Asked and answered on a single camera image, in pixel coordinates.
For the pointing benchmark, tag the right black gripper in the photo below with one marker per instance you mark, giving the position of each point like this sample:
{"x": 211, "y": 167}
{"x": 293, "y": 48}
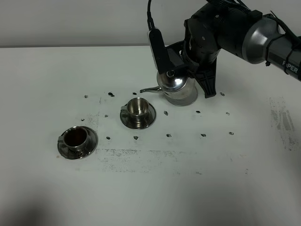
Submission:
{"x": 200, "y": 59}

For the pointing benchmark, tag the stainless steel teapot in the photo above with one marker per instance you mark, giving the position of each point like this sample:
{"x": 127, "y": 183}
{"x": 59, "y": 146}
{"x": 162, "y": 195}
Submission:
{"x": 178, "y": 88}

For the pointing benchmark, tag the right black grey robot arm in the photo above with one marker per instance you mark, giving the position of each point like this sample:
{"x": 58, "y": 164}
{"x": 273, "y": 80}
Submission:
{"x": 247, "y": 34}

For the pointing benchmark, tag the middle steel teacup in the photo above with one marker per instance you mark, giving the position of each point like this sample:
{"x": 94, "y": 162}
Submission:
{"x": 136, "y": 107}

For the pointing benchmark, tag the steel teacup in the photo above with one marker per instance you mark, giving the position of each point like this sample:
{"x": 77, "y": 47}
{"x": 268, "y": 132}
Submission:
{"x": 136, "y": 107}
{"x": 74, "y": 138}

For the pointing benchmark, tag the middle steel saucer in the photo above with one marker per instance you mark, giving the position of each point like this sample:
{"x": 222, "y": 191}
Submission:
{"x": 137, "y": 122}

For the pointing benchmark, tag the steel saucer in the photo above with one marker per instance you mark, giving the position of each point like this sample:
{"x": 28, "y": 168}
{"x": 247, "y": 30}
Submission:
{"x": 89, "y": 148}
{"x": 137, "y": 122}

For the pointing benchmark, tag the front steel teacup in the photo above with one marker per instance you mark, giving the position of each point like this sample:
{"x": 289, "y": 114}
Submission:
{"x": 74, "y": 138}

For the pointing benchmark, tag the front steel saucer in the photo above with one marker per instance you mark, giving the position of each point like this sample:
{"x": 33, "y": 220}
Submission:
{"x": 89, "y": 148}

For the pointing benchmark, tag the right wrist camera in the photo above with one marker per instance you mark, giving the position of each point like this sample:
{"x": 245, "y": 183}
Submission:
{"x": 165, "y": 58}

